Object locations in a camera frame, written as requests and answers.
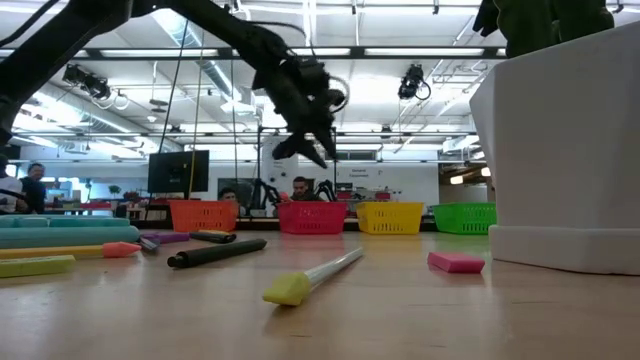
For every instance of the white cabinet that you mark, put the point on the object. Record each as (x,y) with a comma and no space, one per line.
(280,172)

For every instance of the yellow plastic bin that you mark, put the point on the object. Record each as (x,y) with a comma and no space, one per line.
(389,217)

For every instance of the red plastic bin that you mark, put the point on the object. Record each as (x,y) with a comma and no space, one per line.
(311,217)

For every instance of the orange plastic bin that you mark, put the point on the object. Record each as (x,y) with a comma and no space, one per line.
(202,216)

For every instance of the black pen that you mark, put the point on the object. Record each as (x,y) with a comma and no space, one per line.
(215,238)
(215,252)

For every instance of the blue calculator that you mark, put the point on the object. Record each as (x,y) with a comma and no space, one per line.
(65,235)

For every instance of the yellow pencil orange eraser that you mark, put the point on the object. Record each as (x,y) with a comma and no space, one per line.
(60,251)

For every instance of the black ceiling camera fixture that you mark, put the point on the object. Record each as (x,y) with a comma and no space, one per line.
(412,80)
(87,82)

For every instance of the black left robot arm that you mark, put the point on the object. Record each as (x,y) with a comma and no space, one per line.
(235,30)

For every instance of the black overhead frame beam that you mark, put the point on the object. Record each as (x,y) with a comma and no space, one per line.
(425,51)

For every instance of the pink eraser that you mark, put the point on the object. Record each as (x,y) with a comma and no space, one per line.
(455,262)

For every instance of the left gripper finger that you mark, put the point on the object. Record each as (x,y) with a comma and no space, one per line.
(327,142)
(300,145)

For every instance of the green plastic bin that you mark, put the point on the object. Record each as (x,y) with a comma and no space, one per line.
(464,217)

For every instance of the black monitor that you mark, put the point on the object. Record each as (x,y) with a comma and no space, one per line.
(178,171)

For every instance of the white pencil yellow eraser cap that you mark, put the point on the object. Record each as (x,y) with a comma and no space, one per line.
(295,287)

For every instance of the person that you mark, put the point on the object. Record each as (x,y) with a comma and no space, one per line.
(9,190)
(34,192)
(301,189)
(229,195)

